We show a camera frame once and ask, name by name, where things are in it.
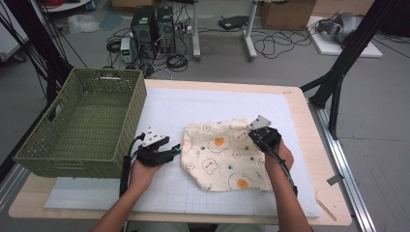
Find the black metal frame stand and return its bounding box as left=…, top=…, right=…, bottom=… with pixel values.
left=0, top=0, right=75, bottom=182
left=299, top=0, right=402, bottom=140

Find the white floor board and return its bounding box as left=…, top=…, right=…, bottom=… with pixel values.
left=307, top=15, right=384, bottom=59

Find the grey tape piece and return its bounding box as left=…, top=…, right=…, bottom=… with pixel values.
left=326, top=173, right=345, bottom=187

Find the white desk frame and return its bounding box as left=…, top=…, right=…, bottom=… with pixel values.
left=191, top=0, right=259, bottom=62

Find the large black computer tower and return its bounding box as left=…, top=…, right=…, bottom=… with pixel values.
left=130, top=5, right=158, bottom=59

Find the large cardboard box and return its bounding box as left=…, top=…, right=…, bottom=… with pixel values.
left=260, top=0, right=317, bottom=31

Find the white round table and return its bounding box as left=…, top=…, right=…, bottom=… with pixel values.
left=38, top=0, right=95, bottom=14

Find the black cable tangle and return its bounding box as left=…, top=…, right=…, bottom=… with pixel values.
left=105, top=27, right=190, bottom=78

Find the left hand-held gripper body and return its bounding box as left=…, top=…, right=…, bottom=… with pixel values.
left=136, top=127, right=169, bottom=167

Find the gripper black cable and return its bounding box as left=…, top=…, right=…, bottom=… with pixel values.
left=119, top=132, right=146, bottom=198
left=257, top=139, right=299, bottom=198

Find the person's left hand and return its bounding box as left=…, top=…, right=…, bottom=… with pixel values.
left=129, top=159, right=163, bottom=194

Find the green woven basket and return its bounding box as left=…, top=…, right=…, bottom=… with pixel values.
left=13, top=67, right=148, bottom=180

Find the person's right hand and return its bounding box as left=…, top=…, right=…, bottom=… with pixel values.
left=264, top=139, right=295, bottom=174

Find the flat cardboard box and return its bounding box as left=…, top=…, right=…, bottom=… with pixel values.
left=110, top=0, right=156, bottom=9

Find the white power supply unit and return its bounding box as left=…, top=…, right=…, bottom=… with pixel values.
left=120, top=37, right=133, bottom=64

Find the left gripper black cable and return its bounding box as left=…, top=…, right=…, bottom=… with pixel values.
left=119, top=132, right=146, bottom=198

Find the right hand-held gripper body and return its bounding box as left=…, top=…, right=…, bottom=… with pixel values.
left=247, top=114, right=282, bottom=154

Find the slim black computer tower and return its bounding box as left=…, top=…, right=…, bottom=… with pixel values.
left=156, top=6, right=177, bottom=54

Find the grey headset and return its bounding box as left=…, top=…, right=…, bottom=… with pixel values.
left=316, top=12, right=364, bottom=44

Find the white grid mat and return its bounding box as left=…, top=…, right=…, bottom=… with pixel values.
left=44, top=87, right=322, bottom=218

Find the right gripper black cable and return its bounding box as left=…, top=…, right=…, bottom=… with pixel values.
left=257, top=139, right=299, bottom=198

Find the clear plastic bag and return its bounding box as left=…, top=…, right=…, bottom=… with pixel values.
left=67, top=14, right=101, bottom=34

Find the cream egg-print cloth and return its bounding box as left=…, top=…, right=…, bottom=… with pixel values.
left=180, top=118, right=274, bottom=192

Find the black laptop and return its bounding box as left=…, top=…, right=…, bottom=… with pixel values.
left=218, top=14, right=249, bottom=31

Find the white cabinet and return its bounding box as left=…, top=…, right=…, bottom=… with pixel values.
left=0, top=6, right=28, bottom=62

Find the blue-grey floor sheet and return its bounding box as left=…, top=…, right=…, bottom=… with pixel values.
left=99, top=9, right=124, bottom=32

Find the thin wooden stick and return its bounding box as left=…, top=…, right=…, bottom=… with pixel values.
left=317, top=198, right=337, bottom=222

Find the aluminium rail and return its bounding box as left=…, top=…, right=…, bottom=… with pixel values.
left=308, top=102, right=377, bottom=232
left=0, top=160, right=32, bottom=211

